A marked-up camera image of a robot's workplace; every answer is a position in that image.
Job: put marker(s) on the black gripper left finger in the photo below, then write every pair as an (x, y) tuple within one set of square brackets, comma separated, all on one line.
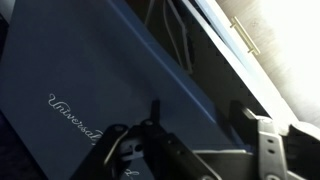
[(166, 150)]

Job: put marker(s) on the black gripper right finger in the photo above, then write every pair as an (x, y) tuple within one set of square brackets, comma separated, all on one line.
[(271, 150)]

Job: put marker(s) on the dark book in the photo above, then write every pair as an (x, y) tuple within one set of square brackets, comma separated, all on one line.
[(100, 73)]

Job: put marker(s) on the white TV cabinet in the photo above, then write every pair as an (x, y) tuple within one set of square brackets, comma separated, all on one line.
[(246, 60)]

